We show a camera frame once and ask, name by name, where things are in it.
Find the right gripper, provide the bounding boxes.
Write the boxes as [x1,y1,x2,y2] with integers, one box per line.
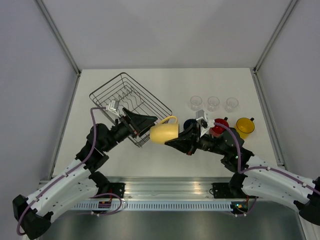
[164,122,227,156]

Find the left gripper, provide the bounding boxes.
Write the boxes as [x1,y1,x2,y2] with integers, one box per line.
[103,107,158,152]

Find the blue mug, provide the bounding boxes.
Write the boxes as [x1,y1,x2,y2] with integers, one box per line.
[183,118,197,130]

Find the pale yellow mug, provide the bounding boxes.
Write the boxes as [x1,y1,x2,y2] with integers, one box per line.
[149,115,179,145]

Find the red mug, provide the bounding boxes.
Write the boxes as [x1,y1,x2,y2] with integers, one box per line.
[209,117,229,138]

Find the clear glass cup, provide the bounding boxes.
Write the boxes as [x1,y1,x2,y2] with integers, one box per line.
[225,97,239,113]
[207,96,220,112]
[190,95,203,112]

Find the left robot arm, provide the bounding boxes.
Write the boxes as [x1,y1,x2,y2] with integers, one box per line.
[12,108,158,240]

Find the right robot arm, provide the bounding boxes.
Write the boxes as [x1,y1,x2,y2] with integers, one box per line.
[165,124,320,226]

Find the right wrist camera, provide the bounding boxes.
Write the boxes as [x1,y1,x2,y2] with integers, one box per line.
[195,109,215,137]

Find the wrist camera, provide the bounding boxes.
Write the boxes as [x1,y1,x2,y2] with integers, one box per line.
[195,109,215,137]
[105,99,122,120]

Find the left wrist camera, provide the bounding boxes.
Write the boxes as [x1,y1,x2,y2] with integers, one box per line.
[105,99,122,120]

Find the wire dish rack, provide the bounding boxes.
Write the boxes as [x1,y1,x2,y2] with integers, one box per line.
[89,72,172,152]

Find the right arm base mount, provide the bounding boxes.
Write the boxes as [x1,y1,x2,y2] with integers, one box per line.
[209,182,243,199]

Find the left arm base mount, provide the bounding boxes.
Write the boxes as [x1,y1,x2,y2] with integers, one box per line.
[97,182,126,198]

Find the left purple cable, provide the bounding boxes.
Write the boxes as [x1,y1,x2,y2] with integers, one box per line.
[16,106,123,237]

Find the right frame post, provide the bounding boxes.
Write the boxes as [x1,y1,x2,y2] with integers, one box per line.
[252,0,300,73]

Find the frame post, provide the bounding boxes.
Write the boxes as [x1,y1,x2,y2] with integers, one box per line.
[252,0,300,73]
[33,0,82,76]

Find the white slotted cable duct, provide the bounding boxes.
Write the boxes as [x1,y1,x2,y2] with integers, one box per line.
[71,200,233,212]

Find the left frame post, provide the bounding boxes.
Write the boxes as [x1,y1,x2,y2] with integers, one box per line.
[33,0,82,76]

